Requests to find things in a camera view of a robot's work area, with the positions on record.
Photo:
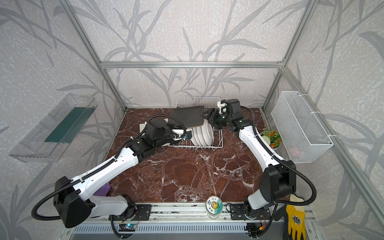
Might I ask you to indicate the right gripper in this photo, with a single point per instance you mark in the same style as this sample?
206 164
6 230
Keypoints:
212 115

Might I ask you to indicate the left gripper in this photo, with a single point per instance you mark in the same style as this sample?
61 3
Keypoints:
173 137

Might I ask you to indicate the black square plate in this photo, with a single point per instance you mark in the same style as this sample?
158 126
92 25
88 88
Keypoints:
190 116

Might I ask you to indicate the round white plate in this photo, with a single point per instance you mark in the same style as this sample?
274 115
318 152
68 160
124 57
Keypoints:
208 132
200 141
194 139
202 135

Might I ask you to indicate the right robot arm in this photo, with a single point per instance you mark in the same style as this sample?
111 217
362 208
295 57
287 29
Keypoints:
279 176

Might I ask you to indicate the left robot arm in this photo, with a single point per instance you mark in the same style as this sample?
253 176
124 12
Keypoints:
73 200

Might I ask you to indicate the potted artificial plant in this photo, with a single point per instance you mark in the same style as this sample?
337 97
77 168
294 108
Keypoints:
272 138

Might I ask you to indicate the green sponge mat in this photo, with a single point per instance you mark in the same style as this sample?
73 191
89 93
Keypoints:
70 126

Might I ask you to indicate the left circuit board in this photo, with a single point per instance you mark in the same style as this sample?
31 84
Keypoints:
128 226

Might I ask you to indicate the right circuit board wiring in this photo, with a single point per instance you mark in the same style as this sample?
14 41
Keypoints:
255 229

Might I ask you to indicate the yellow work glove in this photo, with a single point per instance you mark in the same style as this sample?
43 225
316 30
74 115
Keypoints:
296 222

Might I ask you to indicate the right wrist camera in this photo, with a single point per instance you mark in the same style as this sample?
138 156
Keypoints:
222 107

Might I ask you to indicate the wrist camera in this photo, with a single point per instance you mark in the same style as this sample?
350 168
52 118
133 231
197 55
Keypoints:
181 135
222 107

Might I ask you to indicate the white wire dish rack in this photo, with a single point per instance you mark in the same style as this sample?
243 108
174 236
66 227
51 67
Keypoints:
208 102

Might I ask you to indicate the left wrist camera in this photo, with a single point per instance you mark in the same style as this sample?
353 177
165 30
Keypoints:
181 135

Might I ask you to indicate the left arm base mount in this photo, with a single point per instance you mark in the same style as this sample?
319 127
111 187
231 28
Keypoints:
139 212

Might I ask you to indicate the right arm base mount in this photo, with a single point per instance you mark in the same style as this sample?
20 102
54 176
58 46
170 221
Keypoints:
239 212

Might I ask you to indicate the white mesh wall basket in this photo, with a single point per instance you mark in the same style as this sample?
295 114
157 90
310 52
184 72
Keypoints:
304 137

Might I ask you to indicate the clear plastic wall shelf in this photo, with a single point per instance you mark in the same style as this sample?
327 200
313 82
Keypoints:
33 149

